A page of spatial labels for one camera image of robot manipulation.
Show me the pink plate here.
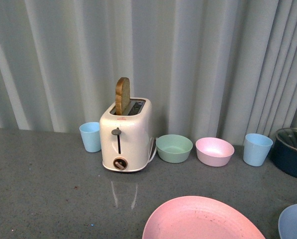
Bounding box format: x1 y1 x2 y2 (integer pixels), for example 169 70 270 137
142 196 264 239

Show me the blue plate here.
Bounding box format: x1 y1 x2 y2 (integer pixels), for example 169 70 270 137
278 204 297 239

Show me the cream two-slot toaster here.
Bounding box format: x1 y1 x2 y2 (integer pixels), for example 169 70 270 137
99 98 156 172

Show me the green bowl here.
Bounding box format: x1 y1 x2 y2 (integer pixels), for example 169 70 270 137
156 134 193 163

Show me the brown bread slice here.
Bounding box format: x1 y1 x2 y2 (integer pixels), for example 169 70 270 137
115 77 130 116

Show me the light blue cup behind toaster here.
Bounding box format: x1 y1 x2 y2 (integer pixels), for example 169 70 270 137
79 122 101 153

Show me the pink bowl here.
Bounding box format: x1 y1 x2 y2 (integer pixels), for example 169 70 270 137
196 137 235 167

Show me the grey curtain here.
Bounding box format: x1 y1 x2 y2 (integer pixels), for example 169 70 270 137
0 0 297 145

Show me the glass pot lid blue knob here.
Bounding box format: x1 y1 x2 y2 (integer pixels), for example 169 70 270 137
276 127 297 151

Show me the dark blue saucepan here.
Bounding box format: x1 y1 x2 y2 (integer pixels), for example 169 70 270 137
271 132 297 178

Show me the white toaster power cord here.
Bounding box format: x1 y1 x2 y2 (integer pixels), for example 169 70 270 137
147 136 159 163

